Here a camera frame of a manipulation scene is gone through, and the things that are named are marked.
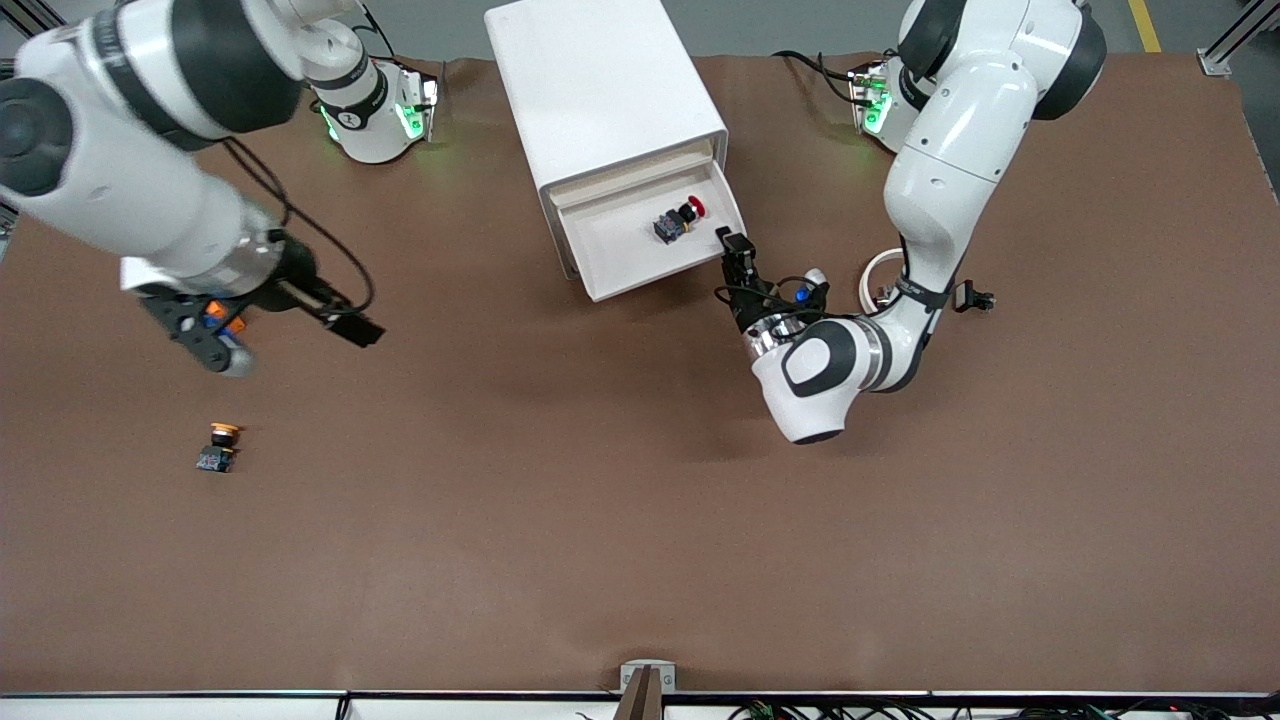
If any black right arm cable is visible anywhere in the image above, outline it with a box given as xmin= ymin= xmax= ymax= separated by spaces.
xmin=222 ymin=138 xmax=378 ymax=314

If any grey camera stand bracket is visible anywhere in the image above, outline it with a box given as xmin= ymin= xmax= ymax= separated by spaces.
xmin=615 ymin=660 xmax=678 ymax=720

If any brown table cover sheet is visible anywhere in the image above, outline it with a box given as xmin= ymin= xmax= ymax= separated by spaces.
xmin=0 ymin=52 xmax=1280 ymax=696

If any black cable bundle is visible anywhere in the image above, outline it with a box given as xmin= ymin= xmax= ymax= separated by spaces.
xmin=728 ymin=700 xmax=1280 ymax=720

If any orange capped push button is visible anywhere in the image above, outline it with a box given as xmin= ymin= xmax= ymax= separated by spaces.
xmin=196 ymin=422 xmax=245 ymax=475

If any white curved plastic ring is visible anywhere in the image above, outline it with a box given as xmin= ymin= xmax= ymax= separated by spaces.
xmin=858 ymin=248 xmax=909 ymax=313

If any black base cable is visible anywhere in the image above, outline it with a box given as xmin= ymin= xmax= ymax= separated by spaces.
xmin=772 ymin=48 xmax=863 ymax=106

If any white plastic drawer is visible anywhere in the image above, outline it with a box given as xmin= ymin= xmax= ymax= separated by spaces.
xmin=550 ymin=160 xmax=747 ymax=303
xmin=547 ymin=140 xmax=718 ymax=211

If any aluminium frame profile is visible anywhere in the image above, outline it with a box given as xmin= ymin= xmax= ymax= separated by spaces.
xmin=0 ymin=0 xmax=67 ymax=43
xmin=1197 ymin=0 xmax=1280 ymax=77

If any white drawer cabinet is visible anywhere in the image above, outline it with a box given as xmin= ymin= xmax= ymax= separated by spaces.
xmin=485 ymin=0 xmax=730 ymax=283

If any red capped push button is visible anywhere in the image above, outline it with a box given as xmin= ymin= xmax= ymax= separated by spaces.
xmin=653 ymin=198 xmax=706 ymax=247

